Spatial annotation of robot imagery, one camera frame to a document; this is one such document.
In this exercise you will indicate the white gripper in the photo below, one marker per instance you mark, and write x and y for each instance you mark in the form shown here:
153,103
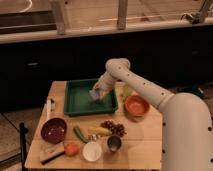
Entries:
104,84

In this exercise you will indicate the grey blue sponge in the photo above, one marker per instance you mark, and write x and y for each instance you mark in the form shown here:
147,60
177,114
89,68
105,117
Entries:
95,94

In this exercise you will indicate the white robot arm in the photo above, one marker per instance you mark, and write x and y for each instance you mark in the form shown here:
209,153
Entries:
187,134

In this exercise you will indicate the green plastic tray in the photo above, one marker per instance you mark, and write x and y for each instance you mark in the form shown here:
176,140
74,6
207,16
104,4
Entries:
78,101

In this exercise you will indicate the light green vegetable toy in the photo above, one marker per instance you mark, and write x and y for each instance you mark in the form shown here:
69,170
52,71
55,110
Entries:
127,91

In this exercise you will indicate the orange bowl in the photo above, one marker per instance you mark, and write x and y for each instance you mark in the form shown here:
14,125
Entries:
136,106

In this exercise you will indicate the bunch of dark grapes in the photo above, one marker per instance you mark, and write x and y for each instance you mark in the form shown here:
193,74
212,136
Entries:
117,129

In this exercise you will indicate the yellow banana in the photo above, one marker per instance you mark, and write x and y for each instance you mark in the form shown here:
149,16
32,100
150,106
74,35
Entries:
100,131

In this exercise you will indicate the green cucumber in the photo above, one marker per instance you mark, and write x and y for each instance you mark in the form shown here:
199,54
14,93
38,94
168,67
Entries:
79,134

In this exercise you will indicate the metal cup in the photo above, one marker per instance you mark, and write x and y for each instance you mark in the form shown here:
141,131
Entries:
114,143

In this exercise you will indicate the white spatula tool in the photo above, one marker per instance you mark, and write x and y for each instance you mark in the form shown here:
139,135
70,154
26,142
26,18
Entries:
50,105

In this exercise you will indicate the dark red bowl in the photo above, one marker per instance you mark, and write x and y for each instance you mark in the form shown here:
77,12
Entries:
54,130

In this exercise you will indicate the orange carrot toy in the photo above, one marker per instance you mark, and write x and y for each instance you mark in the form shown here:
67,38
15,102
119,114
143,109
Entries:
71,149

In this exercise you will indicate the wooden block with knife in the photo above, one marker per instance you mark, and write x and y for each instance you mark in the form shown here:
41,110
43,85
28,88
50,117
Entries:
50,153

